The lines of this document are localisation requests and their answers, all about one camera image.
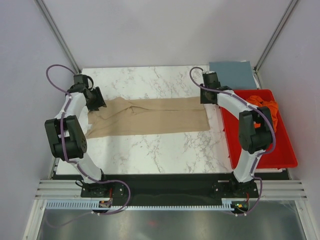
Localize beige t shirt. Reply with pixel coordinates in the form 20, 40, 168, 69
86, 97, 210, 139

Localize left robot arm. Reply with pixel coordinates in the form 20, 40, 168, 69
44, 74, 110, 197

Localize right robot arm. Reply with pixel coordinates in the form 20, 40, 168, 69
200, 71, 276, 197

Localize folded blue-grey t shirt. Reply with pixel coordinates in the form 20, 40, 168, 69
209, 61, 257, 90

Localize orange t shirt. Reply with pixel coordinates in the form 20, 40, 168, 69
246, 95, 279, 133

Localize red plastic bin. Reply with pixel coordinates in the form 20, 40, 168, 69
220, 89, 298, 169

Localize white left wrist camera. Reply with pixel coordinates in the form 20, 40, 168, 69
85, 124, 93, 137

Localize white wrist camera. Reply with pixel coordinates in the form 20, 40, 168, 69
85, 124, 93, 137
202, 70, 217, 75

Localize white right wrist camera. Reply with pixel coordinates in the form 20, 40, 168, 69
202, 70, 217, 75

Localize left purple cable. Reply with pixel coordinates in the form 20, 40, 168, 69
46, 64, 133, 228

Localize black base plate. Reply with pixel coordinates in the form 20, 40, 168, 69
75, 173, 259, 206

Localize left aluminium frame post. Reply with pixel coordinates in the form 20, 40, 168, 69
34, 0, 81, 73

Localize aluminium frame post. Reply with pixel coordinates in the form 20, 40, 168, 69
253, 0, 300, 74
34, 0, 81, 73

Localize white slotted cable duct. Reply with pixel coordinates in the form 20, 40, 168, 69
45, 199, 240, 211

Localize aluminium rail profile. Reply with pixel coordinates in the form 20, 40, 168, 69
35, 180, 307, 201

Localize right aluminium frame post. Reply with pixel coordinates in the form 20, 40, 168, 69
253, 0, 300, 74

